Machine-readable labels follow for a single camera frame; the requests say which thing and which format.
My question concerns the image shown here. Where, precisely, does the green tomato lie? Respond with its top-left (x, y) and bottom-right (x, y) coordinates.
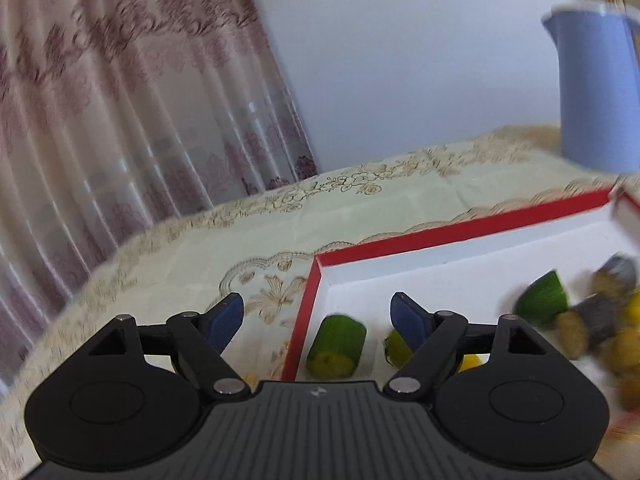
top-left (383, 329), bottom-right (417, 369)

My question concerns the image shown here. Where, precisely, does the small green cucumber piece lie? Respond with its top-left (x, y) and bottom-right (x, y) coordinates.
top-left (514, 270), bottom-right (571, 329)

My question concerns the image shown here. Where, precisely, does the cream embroidered tablecloth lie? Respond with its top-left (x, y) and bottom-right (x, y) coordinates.
top-left (0, 122), bottom-right (640, 480)

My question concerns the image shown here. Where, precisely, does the blue electric kettle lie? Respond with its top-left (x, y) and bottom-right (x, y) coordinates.
top-left (542, 2), bottom-right (640, 175)

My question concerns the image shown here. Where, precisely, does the large green cucumber piece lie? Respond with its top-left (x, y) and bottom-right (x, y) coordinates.
top-left (305, 313), bottom-right (368, 380)

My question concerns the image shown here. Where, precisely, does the small yellow-green fruit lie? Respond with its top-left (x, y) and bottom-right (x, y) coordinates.
top-left (599, 329), bottom-right (640, 377)

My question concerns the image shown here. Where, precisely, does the dark sugarcane piece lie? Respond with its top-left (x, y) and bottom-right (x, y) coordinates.
top-left (555, 293), bottom-right (621, 359)
top-left (592, 253), bottom-right (639, 302)

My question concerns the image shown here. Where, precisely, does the red shallow box tray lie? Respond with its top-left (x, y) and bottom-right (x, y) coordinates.
top-left (281, 187), bottom-right (640, 382)

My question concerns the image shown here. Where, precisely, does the small orange fruit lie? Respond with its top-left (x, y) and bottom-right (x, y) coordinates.
top-left (619, 374), bottom-right (640, 412)

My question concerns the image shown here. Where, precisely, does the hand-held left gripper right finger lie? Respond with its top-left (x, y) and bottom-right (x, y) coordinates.
top-left (382, 291), bottom-right (551, 403)

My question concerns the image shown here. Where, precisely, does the pink floral curtain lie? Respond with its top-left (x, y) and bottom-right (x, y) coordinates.
top-left (0, 0), bottom-right (321, 386)

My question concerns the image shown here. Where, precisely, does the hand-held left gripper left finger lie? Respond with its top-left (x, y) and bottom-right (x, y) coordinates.
top-left (87, 292), bottom-right (252, 403)

